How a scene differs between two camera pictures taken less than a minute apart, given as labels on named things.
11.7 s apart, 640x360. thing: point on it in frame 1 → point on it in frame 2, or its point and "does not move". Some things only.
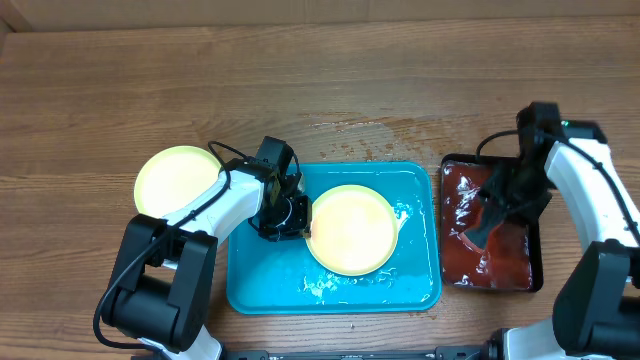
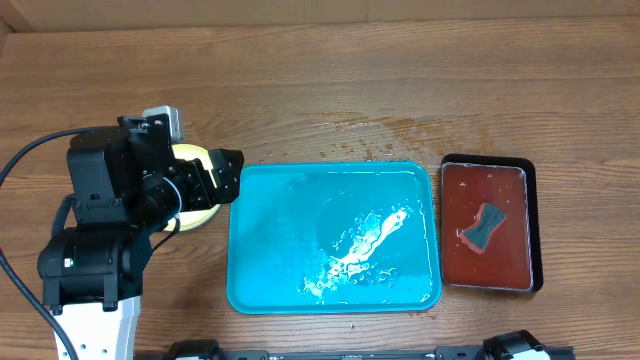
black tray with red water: (509, 259) does not move
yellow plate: (354, 230) → (191, 217)
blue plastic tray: (283, 277) does not move
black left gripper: (299, 229) → (227, 183)
